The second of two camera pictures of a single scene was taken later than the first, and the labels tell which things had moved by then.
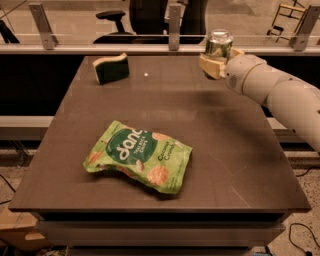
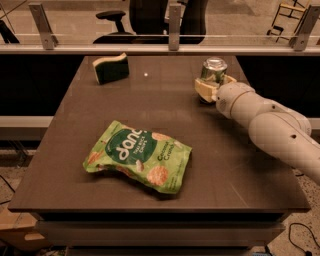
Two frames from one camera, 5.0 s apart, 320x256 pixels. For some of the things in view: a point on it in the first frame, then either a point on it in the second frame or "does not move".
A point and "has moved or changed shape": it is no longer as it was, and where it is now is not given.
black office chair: (147, 23) does not move
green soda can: (219, 43) has moved or changed shape
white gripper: (237, 74) to (228, 99)
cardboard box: (18, 231) does not move
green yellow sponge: (111, 69) does not move
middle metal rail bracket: (174, 27) does not move
